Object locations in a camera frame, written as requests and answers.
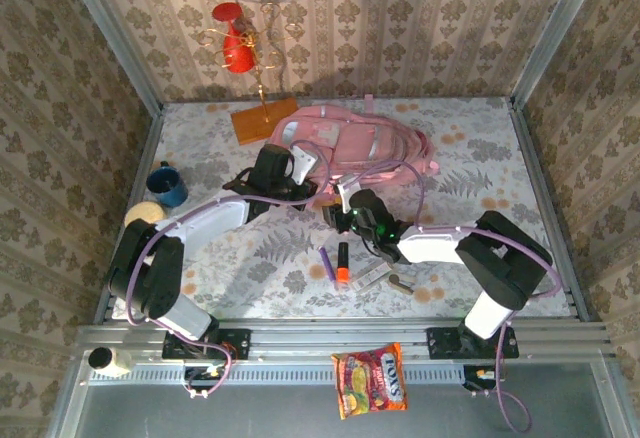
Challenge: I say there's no gold mug tree stand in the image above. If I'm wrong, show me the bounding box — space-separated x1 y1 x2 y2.
195 0 301 147

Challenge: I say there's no white bottle black cap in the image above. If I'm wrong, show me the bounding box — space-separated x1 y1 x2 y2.
87 347 134 379

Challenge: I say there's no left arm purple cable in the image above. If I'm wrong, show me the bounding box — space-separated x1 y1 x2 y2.
124 140 331 402

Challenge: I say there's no orange red candy bag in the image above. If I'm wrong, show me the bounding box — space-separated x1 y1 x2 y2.
331 341 409 421

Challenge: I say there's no floral fern print tablecloth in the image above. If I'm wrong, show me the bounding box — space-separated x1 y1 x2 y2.
112 97 574 320

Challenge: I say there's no wide aluminium frame rail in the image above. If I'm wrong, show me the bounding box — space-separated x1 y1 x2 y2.
74 318 614 365

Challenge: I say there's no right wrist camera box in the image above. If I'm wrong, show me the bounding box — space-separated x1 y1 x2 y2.
334 177 359 212

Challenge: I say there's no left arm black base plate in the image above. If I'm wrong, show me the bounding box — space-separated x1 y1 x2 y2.
162 327 251 362

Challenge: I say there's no cream round sponge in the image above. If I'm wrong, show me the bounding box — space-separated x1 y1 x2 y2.
124 201 169 229

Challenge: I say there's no pink backpack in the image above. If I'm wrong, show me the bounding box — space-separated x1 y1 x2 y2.
269 95 441 209

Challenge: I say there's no red goblet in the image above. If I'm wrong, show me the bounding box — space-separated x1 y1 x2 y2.
211 1 255 74

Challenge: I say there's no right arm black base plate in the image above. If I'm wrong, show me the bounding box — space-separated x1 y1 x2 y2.
427 326 520 360

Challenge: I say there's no grey slotted cable duct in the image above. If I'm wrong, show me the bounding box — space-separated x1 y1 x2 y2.
87 361 466 387

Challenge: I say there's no small long white box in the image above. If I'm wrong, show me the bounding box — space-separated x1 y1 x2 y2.
349 261 391 293

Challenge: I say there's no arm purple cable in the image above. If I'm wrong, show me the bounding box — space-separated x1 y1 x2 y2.
342 161 566 434
124 140 331 402

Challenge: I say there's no black orange highlighter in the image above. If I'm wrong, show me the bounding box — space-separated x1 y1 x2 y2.
335 241 351 285

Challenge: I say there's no purple pen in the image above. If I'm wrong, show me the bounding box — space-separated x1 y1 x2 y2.
318 246 337 287

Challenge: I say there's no aluminium frame post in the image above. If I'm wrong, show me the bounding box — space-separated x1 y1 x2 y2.
57 0 164 115
508 0 609 109

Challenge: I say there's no small controller board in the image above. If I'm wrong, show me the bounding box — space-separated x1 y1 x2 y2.
462 365 507 394
182 365 232 402

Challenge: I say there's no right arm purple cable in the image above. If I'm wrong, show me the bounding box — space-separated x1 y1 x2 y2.
342 161 566 434

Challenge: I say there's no dark blue enamel mug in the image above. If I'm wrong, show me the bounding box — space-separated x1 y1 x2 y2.
145 161 190 209

